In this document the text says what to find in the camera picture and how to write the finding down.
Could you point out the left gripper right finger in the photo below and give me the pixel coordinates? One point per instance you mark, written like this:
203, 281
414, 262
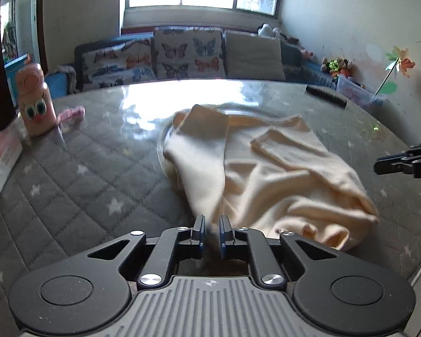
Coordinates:
332, 290

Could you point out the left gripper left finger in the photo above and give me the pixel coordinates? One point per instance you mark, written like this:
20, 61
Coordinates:
84, 292

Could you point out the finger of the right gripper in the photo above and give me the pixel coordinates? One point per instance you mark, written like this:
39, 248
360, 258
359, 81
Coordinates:
405, 162

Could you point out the cream garment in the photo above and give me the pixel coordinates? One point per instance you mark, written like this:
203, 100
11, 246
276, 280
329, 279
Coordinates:
271, 175

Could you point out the colourful pinwheel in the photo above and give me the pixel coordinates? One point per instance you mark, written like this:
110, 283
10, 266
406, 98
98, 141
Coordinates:
399, 64

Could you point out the clear plastic storage box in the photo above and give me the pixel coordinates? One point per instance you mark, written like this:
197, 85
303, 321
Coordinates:
363, 98

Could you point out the grey quilted table cover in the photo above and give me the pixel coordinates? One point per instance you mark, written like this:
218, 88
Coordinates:
78, 187

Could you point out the black remote control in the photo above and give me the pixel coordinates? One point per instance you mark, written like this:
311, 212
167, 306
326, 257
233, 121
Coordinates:
326, 96

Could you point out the pile of small toys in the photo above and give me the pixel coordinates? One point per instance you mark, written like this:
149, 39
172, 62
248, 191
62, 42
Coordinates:
336, 67

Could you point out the tissue pack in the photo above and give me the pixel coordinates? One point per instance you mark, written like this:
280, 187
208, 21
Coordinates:
11, 140

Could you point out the pink cartoon water bottle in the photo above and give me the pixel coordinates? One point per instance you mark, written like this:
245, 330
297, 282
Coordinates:
34, 100

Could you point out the plain beige cushion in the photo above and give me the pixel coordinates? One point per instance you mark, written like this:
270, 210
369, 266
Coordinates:
251, 56

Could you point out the white plush toy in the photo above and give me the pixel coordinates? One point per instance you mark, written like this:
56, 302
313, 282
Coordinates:
267, 31

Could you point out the blue sofa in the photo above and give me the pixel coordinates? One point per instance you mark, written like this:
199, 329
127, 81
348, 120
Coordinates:
67, 79

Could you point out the left butterfly cushion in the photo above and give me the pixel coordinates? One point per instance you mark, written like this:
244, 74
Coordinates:
121, 64

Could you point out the butterfly cushion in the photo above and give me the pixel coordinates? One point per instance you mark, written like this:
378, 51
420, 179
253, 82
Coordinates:
189, 52
121, 64

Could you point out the right butterfly cushion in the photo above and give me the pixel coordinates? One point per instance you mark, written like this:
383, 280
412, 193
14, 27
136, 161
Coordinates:
189, 52

